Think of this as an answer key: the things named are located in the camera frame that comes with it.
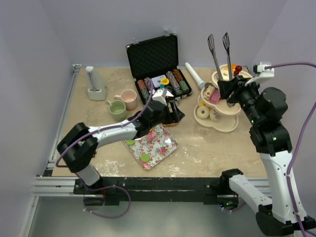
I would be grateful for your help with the white wafer bar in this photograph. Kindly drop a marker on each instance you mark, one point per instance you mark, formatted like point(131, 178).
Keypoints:
point(208, 91)

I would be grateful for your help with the chocolate layered cake slice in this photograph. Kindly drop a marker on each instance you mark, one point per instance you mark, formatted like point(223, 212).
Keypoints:
point(207, 84)

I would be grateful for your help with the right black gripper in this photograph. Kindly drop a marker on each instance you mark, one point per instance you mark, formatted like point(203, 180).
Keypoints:
point(240, 85)

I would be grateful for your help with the white glazed donut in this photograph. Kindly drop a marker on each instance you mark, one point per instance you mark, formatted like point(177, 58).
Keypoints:
point(225, 74)
point(202, 112)

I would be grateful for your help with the woven rattan coaster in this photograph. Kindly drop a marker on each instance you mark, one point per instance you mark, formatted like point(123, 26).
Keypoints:
point(170, 125)

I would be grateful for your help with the green macaron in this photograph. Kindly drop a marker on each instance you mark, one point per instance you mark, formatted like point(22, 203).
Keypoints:
point(130, 142)
point(145, 157)

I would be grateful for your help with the black poker chip case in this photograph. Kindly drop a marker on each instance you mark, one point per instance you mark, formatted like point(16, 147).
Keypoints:
point(155, 57)

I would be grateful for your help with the floral serving tray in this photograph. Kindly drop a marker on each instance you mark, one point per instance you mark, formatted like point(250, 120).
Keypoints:
point(158, 143)

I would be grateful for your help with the orange glazed donut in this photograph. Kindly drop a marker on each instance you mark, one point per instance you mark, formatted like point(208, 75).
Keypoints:
point(233, 66)

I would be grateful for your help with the cream three-tier cake stand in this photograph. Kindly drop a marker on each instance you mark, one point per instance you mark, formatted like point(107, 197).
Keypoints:
point(229, 116)

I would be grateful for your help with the white clamp device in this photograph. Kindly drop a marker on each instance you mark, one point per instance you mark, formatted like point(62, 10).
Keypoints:
point(96, 86)

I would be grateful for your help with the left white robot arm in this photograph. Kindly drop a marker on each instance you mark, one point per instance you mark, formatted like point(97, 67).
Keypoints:
point(77, 148)

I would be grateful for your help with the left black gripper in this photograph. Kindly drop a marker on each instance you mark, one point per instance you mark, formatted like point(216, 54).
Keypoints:
point(175, 116)

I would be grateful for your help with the green ceramic cup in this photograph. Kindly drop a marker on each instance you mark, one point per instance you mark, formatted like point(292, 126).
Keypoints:
point(117, 110)

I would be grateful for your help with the pink wafer sweet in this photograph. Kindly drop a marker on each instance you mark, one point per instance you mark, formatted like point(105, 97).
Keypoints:
point(215, 97)

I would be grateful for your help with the black base frame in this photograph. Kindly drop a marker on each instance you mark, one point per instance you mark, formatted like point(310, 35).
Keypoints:
point(114, 190)

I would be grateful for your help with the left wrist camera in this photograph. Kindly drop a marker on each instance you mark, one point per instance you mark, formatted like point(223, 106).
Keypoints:
point(159, 96)

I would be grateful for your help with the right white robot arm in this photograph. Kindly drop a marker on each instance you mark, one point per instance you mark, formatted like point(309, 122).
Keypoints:
point(282, 214)

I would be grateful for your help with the chocolate drizzled white donut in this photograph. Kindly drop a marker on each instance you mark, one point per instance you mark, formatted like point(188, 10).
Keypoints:
point(214, 116)

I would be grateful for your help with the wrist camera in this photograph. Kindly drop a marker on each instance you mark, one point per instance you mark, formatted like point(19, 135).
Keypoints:
point(159, 96)
point(262, 74)

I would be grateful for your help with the pink ceramic cup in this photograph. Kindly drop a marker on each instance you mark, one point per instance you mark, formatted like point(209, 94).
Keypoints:
point(129, 98)

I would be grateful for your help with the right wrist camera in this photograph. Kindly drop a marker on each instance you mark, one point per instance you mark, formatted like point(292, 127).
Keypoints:
point(262, 74)

